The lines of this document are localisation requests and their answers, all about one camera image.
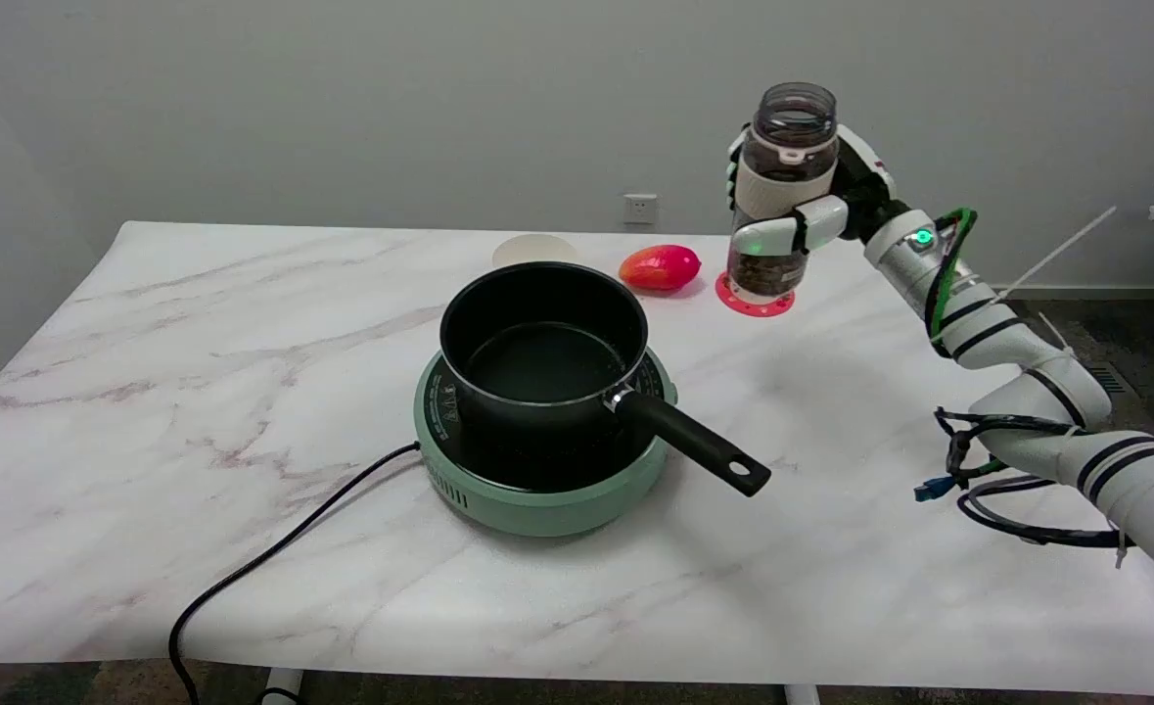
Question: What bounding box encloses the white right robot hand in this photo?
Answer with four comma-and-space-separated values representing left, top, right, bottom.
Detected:
726, 121, 907, 259

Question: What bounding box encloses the clear plastic bottle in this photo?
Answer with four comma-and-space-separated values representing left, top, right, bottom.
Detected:
727, 82, 841, 306

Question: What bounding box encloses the black soup pot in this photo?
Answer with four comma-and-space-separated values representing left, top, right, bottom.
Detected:
439, 261, 772, 498

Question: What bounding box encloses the pink round coaster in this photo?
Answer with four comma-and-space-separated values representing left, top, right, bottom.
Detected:
715, 271, 796, 318

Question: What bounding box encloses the red mango toy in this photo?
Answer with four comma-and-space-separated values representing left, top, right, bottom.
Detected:
619, 245, 703, 292

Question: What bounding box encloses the green induction cooker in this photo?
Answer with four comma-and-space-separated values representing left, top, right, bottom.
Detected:
414, 347, 679, 538

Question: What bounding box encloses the white cable tie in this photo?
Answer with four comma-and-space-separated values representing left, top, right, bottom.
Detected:
993, 206, 1118, 300

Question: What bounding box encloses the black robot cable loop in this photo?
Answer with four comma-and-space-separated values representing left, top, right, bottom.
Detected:
914, 405, 1135, 549

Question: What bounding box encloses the black power cord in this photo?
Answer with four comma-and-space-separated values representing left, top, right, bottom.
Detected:
167, 442, 423, 705

